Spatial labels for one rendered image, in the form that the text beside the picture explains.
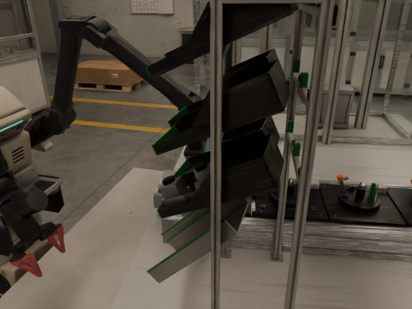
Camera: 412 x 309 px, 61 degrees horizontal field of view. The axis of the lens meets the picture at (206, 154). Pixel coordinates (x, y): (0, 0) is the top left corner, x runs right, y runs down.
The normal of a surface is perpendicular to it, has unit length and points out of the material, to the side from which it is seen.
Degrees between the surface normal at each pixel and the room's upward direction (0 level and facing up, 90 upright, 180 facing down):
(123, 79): 90
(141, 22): 90
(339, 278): 0
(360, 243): 90
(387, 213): 0
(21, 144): 98
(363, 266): 0
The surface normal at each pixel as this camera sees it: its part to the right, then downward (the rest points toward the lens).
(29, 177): 0.96, 0.11
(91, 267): -0.01, -0.90
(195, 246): -0.29, 0.40
